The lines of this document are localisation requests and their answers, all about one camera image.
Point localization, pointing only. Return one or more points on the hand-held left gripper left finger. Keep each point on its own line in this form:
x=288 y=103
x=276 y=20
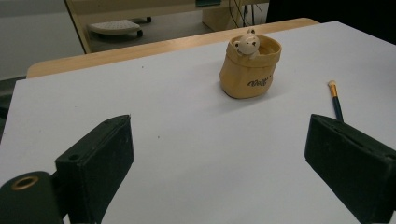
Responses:
x=93 y=168

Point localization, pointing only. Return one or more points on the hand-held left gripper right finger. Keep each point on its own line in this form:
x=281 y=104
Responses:
x=351 y=165

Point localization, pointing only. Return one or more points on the dark blue pencil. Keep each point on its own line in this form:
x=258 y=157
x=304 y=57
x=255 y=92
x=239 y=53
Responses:
x=336 y=101

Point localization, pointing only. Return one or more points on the tan bear pen holder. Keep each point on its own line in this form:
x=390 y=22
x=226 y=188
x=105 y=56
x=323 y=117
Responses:
x=249 y=70

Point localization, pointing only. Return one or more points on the wooden table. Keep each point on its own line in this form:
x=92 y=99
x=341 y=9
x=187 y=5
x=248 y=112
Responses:
x=149 y=49

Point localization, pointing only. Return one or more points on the white wheeled platform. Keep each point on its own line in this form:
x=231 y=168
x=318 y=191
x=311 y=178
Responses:
x=115 y=28

